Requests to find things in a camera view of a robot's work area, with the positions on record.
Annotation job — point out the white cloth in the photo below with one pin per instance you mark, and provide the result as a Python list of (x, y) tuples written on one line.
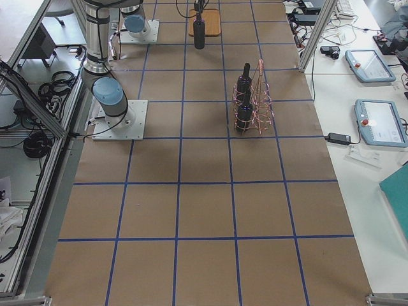
[(11, 216)]

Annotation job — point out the wooden tray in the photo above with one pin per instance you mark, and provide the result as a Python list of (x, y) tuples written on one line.
[(212, 21)]

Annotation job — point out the teach pendant near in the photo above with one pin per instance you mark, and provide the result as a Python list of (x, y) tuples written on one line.
[(379, 123)]

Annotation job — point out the aluminium frame post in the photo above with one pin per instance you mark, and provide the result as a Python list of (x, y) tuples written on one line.
[(320, 25)]

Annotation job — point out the dark wine bottle carried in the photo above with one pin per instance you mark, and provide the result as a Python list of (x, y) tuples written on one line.
[(199, 32)]

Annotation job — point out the dark wine bottle rear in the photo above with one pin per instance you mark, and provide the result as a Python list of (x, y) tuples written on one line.
[(244, 81)]

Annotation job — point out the teach pendant far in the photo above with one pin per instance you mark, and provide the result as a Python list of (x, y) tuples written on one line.
[(369, 66)]

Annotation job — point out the black power adapter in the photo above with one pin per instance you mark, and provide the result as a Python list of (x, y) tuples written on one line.
[(340, 139)]

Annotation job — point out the teach pendant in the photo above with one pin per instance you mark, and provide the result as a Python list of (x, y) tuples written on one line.
[(379, 123), (369, 66)]

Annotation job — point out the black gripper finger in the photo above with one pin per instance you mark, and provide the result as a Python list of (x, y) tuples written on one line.
[(199, 6)]

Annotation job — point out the clear acrylic stand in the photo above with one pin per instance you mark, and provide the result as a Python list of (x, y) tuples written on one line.
[(372, 159)]

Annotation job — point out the copper wire bottle basket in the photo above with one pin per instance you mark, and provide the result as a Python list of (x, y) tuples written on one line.
[(262, 113)]

